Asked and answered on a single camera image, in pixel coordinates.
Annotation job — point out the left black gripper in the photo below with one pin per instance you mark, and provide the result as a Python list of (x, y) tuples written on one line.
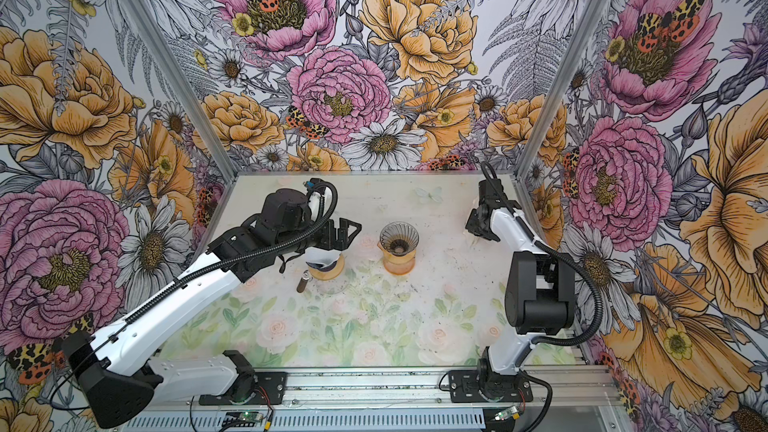
[(342, 242)]

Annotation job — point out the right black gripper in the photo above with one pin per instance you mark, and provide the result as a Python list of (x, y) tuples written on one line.
[(472, 225)]

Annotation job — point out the white paper coffee filter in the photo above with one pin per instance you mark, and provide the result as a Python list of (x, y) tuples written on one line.
[(320, 256)]

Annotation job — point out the wooden ring holder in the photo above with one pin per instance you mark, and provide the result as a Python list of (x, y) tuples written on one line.
[(327, 272)]

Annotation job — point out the grey ribbed dripper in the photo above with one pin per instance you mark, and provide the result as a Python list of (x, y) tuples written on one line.
[(399, 238)]

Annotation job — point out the clear glass carafe brown handle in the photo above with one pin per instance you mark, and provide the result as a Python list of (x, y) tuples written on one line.
[(308, 283)]

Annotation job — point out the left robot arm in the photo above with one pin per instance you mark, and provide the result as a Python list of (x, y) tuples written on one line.
[(115, 367)]

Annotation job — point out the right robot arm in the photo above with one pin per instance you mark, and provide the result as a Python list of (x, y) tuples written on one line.
[(539, 296)]

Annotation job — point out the orange glass pitcher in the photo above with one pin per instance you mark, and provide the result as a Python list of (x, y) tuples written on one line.
[(398, 258)]

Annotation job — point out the green circuit board left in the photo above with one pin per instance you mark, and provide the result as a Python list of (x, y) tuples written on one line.
[(243, 419)]

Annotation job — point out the green circuit board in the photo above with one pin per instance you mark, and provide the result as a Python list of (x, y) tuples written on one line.
[(509, 413), (243, 419)]

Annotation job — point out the green circuit board right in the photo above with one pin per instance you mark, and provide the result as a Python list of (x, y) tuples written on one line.
[(509, 413)]

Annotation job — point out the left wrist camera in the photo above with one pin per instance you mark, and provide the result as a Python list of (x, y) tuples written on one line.
[(319, 198)]

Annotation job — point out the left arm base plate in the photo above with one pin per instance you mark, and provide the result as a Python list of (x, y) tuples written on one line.
[(264, 387)]

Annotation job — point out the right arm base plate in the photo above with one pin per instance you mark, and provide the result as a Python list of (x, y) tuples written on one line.
[(469, 386)]

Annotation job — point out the aluminium front rail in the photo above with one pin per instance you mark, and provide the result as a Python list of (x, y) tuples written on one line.
[(396, 387)]

